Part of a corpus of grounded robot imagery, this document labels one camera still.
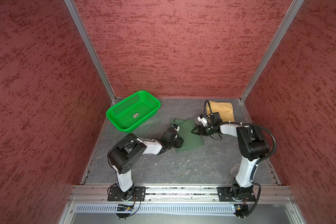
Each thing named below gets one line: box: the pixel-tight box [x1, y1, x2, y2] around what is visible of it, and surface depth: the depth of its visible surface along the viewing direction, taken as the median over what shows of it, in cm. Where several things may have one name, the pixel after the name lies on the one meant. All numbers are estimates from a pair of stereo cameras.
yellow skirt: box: [206, 100, 235, 123], surface depth 109 cm
